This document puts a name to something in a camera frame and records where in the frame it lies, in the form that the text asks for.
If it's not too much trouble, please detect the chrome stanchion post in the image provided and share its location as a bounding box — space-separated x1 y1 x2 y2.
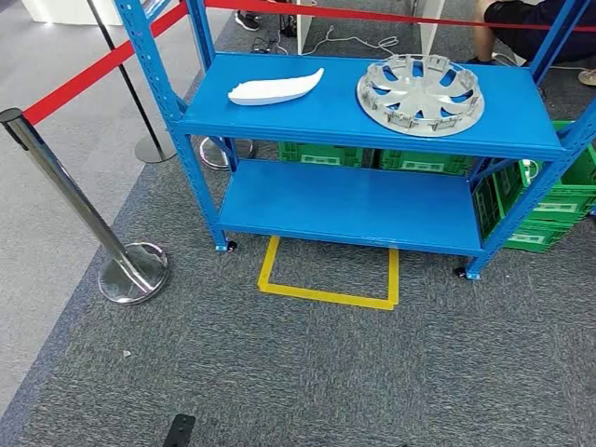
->
0 107 170 306
200 136 254 172

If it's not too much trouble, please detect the person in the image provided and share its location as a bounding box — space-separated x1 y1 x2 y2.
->
468 0 596 88
235 10 261 32

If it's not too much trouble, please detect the black stanchion post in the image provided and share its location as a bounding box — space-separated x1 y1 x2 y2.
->
86 0 177 166

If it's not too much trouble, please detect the blue metal shelf rack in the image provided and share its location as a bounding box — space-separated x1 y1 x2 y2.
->
112 0 596 282

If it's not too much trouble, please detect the black power adapter with cable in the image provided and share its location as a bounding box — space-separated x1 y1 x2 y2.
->
251 34 281 56

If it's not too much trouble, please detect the silver wheel hubcap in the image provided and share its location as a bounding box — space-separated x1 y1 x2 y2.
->
356 53 486 138

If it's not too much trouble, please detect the white desk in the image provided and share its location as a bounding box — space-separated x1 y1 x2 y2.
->
296 0 447 58

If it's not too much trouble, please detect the white curved plastic part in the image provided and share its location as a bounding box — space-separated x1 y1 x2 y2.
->
227 67 325 107

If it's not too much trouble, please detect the white floor cable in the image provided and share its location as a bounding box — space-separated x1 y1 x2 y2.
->
300 24 401 58

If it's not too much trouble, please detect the red barrier belt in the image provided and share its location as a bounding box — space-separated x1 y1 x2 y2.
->
204 0 596 34
22 0 190 127

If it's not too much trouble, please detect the white display plinth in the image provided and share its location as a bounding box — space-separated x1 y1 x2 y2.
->
20 0 123 27

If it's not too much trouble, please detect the folded green plastic crate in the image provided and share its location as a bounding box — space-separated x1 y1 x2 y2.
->
471 161 529 243

